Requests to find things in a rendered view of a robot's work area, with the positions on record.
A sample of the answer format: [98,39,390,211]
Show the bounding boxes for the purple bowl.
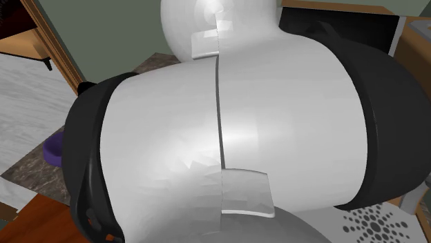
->
[43,130,66,169]

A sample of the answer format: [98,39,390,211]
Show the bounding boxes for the white dotted robot stand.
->
[296,200,425,243]

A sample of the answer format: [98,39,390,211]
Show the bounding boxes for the black flat screen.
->
[278,6,402,57]

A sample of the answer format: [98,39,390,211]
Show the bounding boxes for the wooden table with black legs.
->
[0,28,53,72]

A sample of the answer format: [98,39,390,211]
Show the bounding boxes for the wooden door frame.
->
[20,0,86,97]

